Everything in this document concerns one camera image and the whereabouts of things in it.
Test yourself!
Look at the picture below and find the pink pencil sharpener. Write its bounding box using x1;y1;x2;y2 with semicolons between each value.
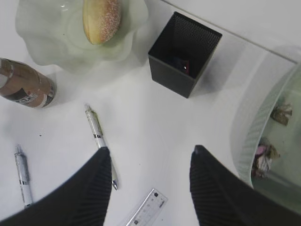
172;56;190;75

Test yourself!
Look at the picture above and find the bread roll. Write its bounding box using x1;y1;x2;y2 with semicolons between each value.
82;0;121;45

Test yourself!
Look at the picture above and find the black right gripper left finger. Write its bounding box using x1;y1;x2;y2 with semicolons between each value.
0;147;112;226

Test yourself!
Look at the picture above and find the green wavy glass plate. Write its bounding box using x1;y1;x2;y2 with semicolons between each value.
15;0;149;73

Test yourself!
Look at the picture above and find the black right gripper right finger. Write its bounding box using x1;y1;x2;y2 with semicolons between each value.
190;145;301;226

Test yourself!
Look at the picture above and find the Nescafe coffee bottle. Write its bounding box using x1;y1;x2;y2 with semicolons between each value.
0;58;56;108

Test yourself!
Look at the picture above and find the white grey pen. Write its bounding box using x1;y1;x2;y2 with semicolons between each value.
14;145;33;209

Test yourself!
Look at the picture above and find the green woven plastic basket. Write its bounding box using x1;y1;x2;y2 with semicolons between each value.
229;46;301;212

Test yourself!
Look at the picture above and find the grey paper ball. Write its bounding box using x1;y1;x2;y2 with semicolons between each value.
270;97;293;126

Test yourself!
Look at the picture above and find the black mesh pen holder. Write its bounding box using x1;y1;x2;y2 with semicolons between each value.
148;12;222;98

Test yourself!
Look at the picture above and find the cream white pen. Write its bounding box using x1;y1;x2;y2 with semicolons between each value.
85;104;119;191

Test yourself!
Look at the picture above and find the white pink paper ball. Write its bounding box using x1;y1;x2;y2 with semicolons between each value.
251;137;281;178

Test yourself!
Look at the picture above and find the clear plastic ruler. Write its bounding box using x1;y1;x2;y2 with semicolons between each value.
125;188;168;226

